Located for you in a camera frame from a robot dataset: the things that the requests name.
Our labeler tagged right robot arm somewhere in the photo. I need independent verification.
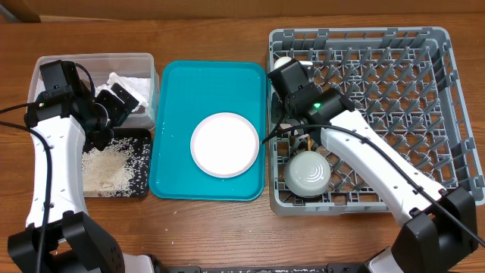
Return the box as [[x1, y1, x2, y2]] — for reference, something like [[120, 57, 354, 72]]
[[277, 85, 484, 272]]

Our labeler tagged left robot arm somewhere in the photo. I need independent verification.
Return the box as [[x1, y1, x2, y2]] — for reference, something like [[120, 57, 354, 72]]
[[8, 83, 164, 272]]

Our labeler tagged teal serving tray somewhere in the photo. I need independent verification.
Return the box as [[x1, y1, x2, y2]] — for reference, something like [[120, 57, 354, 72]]
[[149, 61, 267, 202]]

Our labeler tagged pink plate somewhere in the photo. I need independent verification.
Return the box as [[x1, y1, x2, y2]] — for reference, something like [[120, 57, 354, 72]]
[[190, 112, 259, 178]]

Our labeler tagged clear plastic bin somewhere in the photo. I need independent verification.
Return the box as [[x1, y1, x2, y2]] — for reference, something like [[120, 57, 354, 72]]
[[27, 52, 160, 130]]

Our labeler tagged cream paper cup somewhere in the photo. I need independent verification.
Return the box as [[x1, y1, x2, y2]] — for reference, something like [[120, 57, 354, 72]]
[[274, 57, 293, 70]]

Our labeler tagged black plastic tray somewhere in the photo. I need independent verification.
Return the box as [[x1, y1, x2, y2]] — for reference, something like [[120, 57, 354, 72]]
[[81, 127, 153, 199]]

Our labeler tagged pile of rice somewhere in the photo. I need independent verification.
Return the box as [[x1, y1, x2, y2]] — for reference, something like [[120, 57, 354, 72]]
[[81, 136, 152, 198]]

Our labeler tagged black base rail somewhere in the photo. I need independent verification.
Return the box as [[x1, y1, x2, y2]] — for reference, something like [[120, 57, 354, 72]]
[[167, 262, 368, 273]]

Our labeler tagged white bowl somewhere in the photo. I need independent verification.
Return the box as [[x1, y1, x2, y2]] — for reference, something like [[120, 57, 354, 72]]
[[283, 151, 331, 197]]

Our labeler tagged grey dishwasher rack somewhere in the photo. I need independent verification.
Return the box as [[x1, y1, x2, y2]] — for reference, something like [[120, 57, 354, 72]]
[[268, 27, 484, 215]]

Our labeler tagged white napkin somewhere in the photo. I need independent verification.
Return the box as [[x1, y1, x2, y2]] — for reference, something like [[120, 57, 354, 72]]
[[95, 72, 151, 111]]

